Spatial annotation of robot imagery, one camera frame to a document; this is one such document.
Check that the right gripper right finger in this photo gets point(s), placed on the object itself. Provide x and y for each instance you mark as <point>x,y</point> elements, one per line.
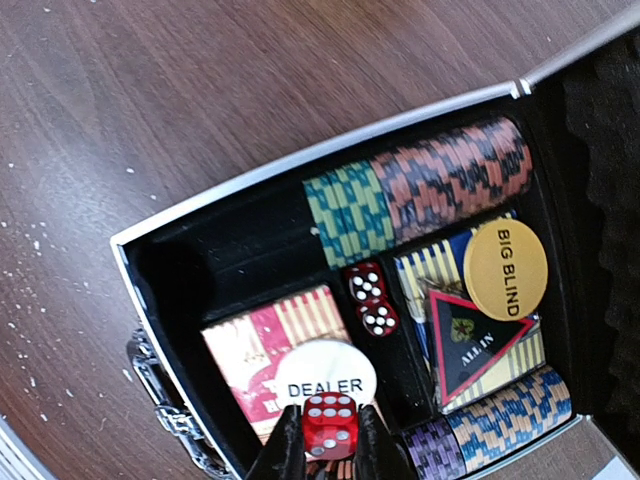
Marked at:
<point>377,454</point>

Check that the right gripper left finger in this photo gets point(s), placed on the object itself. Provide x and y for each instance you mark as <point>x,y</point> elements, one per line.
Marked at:
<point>283,456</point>

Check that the white dealer button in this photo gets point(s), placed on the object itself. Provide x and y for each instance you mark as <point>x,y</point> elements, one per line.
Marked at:
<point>321,366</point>

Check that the red banded card deck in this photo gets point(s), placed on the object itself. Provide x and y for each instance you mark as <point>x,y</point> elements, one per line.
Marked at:
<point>248,347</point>

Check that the black red triangle card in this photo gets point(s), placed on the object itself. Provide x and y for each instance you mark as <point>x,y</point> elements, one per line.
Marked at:
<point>466,342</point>

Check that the blue banded card deck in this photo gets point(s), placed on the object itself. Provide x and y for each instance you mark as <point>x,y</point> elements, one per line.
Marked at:
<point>439,265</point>

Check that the aluminium poker chip case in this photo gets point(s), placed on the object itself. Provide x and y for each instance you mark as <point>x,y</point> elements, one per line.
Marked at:
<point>252,240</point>

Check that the yellow round button chip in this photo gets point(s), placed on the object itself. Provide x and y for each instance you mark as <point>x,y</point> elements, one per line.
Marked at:
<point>505,269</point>

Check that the mixed chip stack in case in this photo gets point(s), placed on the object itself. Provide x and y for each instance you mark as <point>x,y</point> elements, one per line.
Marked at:
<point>484,432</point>

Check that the green chip stack in case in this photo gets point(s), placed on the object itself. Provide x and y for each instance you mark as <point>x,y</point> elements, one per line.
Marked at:
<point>375,204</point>

